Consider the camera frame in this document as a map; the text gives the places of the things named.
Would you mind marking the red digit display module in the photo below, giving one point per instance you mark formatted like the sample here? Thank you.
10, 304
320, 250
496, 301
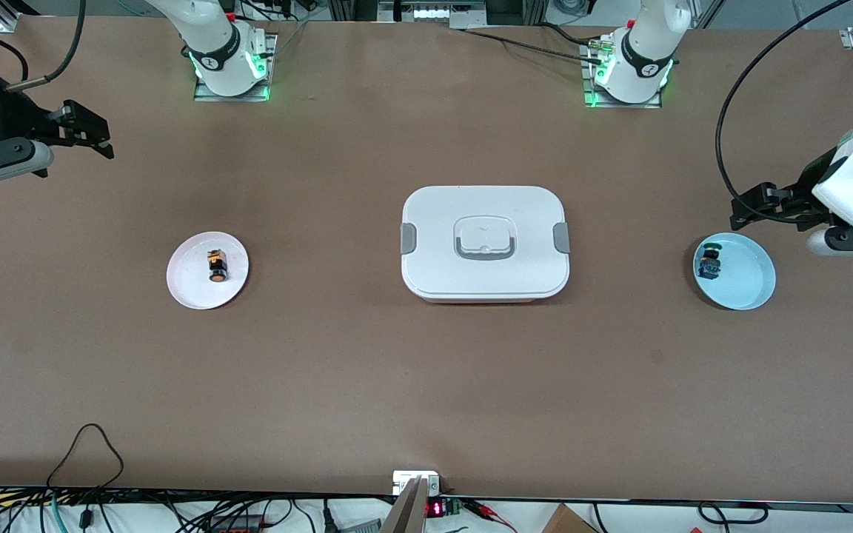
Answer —
435, 508

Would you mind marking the grey plug block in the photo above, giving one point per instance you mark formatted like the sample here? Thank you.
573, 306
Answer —
360, 527

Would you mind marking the white metal bracket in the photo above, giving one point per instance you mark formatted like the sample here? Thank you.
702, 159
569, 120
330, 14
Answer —
400, 481

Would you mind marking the black and orange device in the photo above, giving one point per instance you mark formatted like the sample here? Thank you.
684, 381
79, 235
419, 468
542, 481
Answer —
238, 525

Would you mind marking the light blue round plate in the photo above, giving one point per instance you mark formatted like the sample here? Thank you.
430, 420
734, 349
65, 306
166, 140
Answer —
748, 285

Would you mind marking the red test lead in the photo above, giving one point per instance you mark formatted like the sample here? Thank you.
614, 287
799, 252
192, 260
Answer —
489, 512

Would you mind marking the pale pink round plate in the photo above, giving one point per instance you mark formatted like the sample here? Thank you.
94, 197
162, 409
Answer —
189, 289

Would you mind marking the pink box with white lid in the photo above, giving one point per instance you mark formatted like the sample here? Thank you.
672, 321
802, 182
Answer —
434, 222

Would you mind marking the grey aluminium post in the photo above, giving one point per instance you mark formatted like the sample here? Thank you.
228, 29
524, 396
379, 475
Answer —
406, 514

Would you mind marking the orange push button switch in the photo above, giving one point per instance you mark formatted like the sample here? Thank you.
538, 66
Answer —
218, 266

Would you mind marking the blue green knob switch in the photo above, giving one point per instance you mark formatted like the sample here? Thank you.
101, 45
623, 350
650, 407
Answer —
709, 265

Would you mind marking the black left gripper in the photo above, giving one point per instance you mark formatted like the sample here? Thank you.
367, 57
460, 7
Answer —
799, 194

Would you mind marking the white electronics unit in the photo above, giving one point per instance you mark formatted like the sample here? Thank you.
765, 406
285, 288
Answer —
434, 15

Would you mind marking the short aluminium profile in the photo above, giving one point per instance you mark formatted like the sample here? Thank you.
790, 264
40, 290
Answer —
8, 26

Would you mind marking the brown cardboard piece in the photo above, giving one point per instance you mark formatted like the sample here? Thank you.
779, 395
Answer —
567, 522

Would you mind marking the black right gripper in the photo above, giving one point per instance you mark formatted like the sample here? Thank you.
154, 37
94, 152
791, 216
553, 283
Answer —
13, 116

